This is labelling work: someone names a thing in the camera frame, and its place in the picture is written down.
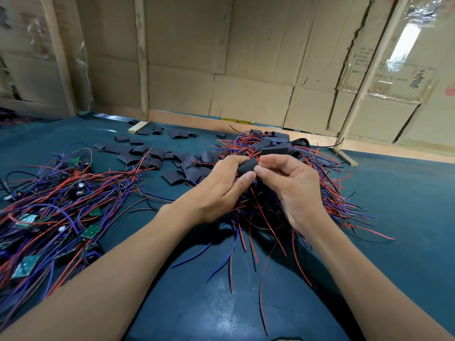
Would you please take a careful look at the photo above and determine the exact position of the person's left forearm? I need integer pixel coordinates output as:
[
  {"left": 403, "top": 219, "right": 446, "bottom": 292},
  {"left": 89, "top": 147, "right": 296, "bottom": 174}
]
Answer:
[{"left": 0, "top": 206, "right": 193, "bottom": 341}]

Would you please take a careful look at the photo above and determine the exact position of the wire pile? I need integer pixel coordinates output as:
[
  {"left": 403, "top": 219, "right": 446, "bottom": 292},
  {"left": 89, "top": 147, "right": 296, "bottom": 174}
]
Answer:
[{"left": 0, "top": 106, "right": 29, "bottom": 126}]

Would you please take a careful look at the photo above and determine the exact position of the wooden ledge board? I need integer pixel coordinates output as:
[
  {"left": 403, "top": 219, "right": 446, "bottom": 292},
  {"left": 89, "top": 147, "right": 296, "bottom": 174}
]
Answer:
[{"left": 92, "top": 103, "right": 455, "bottom": 164}]

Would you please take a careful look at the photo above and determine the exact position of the pile of black sleeve pieces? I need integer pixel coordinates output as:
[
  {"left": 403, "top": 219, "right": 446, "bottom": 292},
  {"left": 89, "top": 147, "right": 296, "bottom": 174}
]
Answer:
[{"left": 92, "top": 124, "right": 218, "bottom": 185}]

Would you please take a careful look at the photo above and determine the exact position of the person's left hand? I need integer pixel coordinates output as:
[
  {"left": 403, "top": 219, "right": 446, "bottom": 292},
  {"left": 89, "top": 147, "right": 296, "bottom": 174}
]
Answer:
[{"left": 160, "top": 154, "right": 257, "bottom": 226}]

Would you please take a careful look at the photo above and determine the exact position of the clear plastic sheet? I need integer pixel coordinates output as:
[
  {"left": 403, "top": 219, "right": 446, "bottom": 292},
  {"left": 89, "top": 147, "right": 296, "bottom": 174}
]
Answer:
[{"left": 384, "top": 0, "right": 455, "bottom": 104}]

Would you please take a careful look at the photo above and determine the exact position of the pile of sleeved wired boards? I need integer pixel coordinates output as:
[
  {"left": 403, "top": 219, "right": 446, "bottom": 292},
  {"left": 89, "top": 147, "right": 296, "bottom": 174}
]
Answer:
[{"left": 171, "top": 130, "right": 395, "bottom": 334}]

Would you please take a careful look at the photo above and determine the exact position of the person's right hand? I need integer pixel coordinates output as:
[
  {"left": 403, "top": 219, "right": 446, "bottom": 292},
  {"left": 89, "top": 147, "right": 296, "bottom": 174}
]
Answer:
[{"left": 253, "top": 153, "right": 333, "bottom": 236}]

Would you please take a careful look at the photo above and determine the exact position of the black heat-shrink sleeve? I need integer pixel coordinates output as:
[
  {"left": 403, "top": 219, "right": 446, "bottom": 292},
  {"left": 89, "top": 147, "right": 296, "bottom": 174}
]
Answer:
[{"left": 237, "top": 158, "right": 260, "bottom": 176}]

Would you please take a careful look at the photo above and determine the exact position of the person's right forearm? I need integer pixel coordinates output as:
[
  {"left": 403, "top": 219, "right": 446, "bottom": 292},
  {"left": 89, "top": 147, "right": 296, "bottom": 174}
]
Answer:
[{"left": 302, "top": 216, "right": 452, "bottom": 341}]

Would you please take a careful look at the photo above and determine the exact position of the thin wooden post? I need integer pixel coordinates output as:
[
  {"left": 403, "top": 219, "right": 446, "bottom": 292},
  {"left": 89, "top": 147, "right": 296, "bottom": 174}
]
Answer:
[{"left": 127, "top": 0, "right": 150, "bottom": 134}]

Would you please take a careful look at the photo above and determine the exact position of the pile of unsleeved wired boards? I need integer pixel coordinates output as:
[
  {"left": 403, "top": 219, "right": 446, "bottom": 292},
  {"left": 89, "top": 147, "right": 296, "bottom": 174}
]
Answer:
[{"left": 0, "top": 147, "right": 175, "bottom": 331}]

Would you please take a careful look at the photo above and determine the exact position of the pale slanted wooden post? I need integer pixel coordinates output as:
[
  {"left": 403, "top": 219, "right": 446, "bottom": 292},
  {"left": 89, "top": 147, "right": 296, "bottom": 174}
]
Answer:
[{"left": 330, "top": 0, "right": 412, "bottom": 166}]

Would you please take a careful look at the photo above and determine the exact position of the wide wooden post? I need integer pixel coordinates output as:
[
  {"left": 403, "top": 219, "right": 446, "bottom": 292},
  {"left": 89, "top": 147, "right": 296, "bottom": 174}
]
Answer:
[{"left": 39, "top": 0, "right": 79, "bottom": 118}]

